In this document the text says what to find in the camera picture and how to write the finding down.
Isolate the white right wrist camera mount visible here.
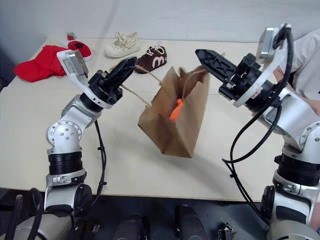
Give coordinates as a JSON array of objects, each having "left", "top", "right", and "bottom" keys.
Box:
[{"left": 233, "top": 23, "right": 292, "bottom": 108}]

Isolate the small black metal bracket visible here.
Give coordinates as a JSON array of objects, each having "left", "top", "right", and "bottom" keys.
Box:
[{"left": 216, "top": 221, "right": 237, "bottom": 240}]

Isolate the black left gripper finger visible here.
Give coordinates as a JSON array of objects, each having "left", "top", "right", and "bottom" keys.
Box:
[
  {"left": 106, "top": 56, "right": 138, "bottom": 80},
  {"left": 113, "top": 64, "right": 137, "bottom": 89}
]

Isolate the cream perforated child shoe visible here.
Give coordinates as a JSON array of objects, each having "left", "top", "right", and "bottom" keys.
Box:
[{"left": 103, "top": 31, "right": 141, "bottom": 59}]

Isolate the orange plush toy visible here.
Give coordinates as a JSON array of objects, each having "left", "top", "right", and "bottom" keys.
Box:
[{"left": 169, "top": 98, "right": 185, "bottom": 121}]

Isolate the person's white shirt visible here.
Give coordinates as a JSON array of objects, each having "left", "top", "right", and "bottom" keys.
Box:
[{"left": 291, "top": 31, "right": 320, "bottom": 101}]

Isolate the black looped body cable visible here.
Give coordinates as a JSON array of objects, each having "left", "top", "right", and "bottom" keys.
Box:
[{"left": 4, "top": 187, "right": 45, "bottom": 240}]

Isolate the brown laced child shoe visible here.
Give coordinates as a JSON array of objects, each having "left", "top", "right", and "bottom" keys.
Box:
[{"left": 133, "top": 41, "right": 168, "bottom": 75}]

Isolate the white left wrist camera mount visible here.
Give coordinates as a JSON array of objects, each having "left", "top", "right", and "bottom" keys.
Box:
[{"left": 56, "top": 49, "right": 112, "bottom": 109}]

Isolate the red slip-on shoe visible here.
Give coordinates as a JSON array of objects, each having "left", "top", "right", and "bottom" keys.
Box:
[{"left": 65, "top": 31, "right": 93, "bottom": 62}]

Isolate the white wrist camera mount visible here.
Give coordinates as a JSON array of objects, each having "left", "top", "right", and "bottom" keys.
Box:
[
  {"left": 56, "top": 49, "right": 112, "bottom": 109},
  {"left": 233, "top": 23, "right": 292, "bottom": 108}
]

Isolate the red cloth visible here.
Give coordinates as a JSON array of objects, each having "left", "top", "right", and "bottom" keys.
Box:
[{"left": 13, "top": 44, "right": 70, "bottom": 83}]

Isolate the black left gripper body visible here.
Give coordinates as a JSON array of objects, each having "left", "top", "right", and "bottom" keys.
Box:
[{"left": 87, "top": 70, "right": 124, "bottom": 106}]

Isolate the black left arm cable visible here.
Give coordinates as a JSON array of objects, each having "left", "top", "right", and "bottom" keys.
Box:
[{"left": 72, "top": 119, "right": 108, "bottom": 226}]

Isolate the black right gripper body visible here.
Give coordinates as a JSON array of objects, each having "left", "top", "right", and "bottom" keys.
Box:
[{"left": 218, "top": 53, "right": 262, "bottom": 100}]

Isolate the brown paper bag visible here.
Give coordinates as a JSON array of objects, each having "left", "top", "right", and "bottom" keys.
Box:
[{"left": 121, "top": 51, "right": 227, "bottom": 159}]

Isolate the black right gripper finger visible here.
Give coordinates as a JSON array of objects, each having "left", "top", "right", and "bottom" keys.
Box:
[
  {"left": 214, "top": 51, "right": 240, "bottom": 72},
  {"left": 194, "top": 48, "right": 235, "bottom": 83}
]

